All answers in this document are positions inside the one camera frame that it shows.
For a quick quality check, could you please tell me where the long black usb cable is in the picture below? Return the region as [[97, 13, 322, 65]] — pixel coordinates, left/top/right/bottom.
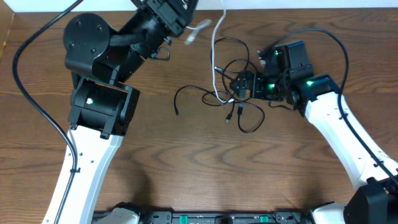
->
[[210, 37, 266, 134]]

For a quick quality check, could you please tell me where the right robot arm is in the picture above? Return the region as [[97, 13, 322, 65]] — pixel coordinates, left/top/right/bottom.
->
[[230, 40, 397, 223]]

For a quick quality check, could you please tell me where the brown cardboard box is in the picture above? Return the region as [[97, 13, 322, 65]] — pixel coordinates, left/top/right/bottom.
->
[[0, 0, 15, 58]]

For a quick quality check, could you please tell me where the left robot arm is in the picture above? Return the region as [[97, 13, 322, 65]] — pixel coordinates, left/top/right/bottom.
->
[[44, 0, 197, 223]]

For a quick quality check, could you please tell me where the white usb cable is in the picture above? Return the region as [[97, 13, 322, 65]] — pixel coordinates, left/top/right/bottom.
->
[[183, 0, 236, 105]]

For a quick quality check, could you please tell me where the short black usb cable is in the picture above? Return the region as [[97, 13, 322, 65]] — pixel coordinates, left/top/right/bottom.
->
[[173, 85, 237, 124]]

